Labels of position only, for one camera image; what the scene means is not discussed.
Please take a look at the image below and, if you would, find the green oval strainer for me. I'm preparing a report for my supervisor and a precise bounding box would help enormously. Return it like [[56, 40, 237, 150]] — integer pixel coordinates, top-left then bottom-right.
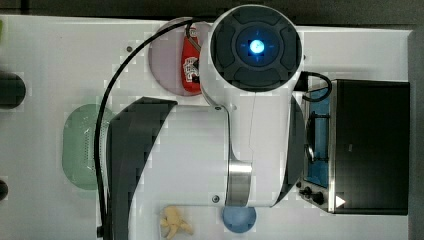
[[62, 104, 100, 190]]

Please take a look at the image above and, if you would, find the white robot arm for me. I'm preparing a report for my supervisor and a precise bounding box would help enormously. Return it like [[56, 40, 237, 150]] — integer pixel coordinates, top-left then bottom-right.
[[106, 4, 303, 240]]

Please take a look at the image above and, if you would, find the red ketchup bottle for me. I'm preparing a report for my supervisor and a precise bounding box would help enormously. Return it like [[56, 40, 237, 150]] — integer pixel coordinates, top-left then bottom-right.
[[181, 26, 201, 94]]

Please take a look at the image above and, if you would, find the purple round plate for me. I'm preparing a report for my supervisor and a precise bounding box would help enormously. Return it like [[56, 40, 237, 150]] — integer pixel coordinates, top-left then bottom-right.
[[148, 22, 211, 96]]

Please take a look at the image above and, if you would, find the blue bowl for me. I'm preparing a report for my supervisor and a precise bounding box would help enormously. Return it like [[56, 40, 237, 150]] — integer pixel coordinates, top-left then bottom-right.
[[222, 206, 257, 234]]

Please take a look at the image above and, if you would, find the yellow banana toy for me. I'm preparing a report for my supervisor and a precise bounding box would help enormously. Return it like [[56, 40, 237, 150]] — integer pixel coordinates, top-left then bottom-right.
[[160, 206, 194, 240]]

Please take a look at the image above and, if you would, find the toaster oven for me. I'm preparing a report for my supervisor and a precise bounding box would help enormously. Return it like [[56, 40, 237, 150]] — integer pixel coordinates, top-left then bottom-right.
[[296, 79, 410, 215]]

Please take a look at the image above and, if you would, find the black cylinder cup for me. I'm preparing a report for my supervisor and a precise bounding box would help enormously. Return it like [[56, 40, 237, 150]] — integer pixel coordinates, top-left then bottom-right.
[[0, 72, 26, 109]]

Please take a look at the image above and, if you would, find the black knob at table edge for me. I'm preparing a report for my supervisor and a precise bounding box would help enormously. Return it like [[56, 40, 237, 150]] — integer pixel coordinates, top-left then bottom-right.
[[0, 180, 9, 201]]

